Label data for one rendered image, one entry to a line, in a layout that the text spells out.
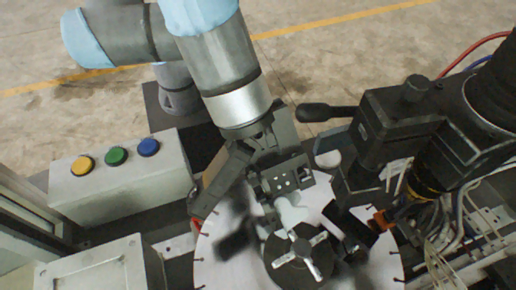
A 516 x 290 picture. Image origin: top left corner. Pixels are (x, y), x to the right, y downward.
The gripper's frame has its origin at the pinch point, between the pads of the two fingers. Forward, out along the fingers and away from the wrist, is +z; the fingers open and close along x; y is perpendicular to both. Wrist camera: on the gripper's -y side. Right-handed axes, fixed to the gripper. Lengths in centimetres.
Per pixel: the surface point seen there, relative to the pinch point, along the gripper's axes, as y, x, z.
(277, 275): -2.7, -3.3, 4.4
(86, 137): -91, 149, 9
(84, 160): -32.5, 27.6, -14.2
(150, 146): -18.9, 27.8, -11.2
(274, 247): -1.6, 0.1, 2.6
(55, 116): -110, 170, -7
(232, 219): -6.6, 6.3, -0.9
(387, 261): 14.0, -4.8, 10.3
